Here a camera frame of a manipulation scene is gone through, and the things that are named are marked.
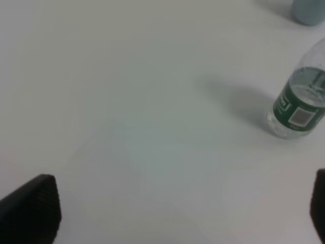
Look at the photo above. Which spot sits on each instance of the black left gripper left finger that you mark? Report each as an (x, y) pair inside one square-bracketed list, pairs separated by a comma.
[(31, 213)]

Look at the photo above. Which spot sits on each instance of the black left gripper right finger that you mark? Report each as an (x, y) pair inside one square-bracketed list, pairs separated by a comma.
[(317, 204)]

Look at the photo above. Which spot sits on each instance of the clear bottle green label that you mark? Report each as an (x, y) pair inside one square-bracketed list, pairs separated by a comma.
[(300, 105)]

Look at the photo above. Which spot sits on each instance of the teal plastic cup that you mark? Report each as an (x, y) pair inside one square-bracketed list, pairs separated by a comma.
[(308, 12)]

